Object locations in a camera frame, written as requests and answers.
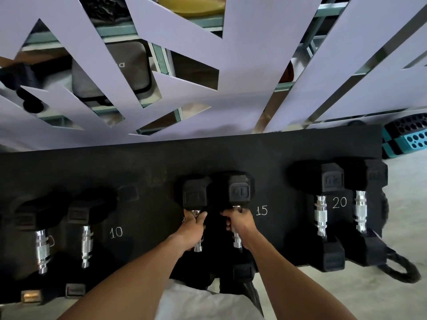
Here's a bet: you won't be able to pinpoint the person's right hand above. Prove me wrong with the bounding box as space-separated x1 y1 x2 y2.
220 208 259 251

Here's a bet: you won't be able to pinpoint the person's left hand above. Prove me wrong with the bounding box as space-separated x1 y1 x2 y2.
173 210 208 253

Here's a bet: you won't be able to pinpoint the medium black hex dumbbell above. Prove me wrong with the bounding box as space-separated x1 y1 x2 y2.
14 196 62 305
65 192 118 300
213 171 258 294
170 176 216 291

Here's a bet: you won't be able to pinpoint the black dumbbell rack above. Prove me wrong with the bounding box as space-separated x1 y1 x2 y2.
0 124 389 307

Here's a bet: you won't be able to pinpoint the large black hex dumbbell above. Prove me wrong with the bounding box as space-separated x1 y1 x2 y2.
289 160 346 273
342 157 389 268

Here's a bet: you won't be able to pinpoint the person's right forearm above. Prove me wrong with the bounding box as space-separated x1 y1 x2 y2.
243 229 358 320

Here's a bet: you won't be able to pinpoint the person's left forearm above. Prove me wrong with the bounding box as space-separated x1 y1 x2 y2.
56 235 191 320

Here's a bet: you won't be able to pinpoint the dark grey trousers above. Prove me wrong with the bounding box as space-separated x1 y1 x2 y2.
240 280 264 317

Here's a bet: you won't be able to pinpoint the white shirt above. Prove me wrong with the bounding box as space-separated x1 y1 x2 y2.
155 280 254 320

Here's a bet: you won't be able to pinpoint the brown padded item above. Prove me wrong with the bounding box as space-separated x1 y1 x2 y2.
279 61 295 84

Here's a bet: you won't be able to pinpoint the grey zip case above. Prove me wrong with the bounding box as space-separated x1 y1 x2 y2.
72 41 153 99

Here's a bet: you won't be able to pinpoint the white cutout partition panel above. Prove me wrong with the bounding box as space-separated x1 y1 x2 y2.
0 0 427 154

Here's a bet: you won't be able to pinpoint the teal and black step platform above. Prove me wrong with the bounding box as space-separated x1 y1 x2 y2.
381 112 427 160

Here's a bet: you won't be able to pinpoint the black rounded device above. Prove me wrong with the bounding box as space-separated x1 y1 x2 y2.
0 64 44 114

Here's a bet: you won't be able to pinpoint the teal metal shelving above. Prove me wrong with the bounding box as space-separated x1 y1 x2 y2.
20 1 349 136

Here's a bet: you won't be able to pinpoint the yellow cushion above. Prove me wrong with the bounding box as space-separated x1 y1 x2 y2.
156 0 227 16

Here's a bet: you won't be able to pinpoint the black crinkled bag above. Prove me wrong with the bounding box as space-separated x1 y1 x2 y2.
78 0 133 25

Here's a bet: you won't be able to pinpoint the black battle rope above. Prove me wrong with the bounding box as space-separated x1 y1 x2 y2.
346 120 422 284

